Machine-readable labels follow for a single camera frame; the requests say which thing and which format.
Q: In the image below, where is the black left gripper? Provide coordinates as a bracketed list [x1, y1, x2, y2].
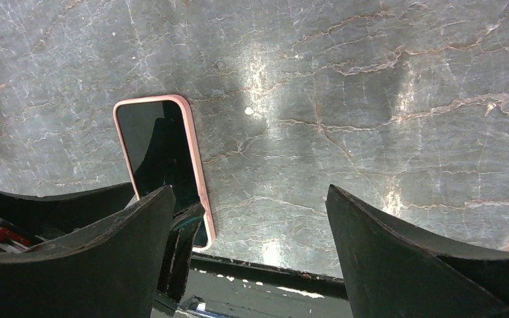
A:
[0, 182, 135, 254]

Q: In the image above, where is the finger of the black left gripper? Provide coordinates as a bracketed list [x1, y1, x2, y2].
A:
[157, 203, 205, 303]

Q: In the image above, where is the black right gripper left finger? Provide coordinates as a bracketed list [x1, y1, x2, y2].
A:
[0, 186, 175, 317]

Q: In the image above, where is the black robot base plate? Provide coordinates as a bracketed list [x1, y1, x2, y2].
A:
[151, 253, 354, 318]

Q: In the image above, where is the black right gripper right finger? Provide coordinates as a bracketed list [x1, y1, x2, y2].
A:
[325, 185, 509, 317]

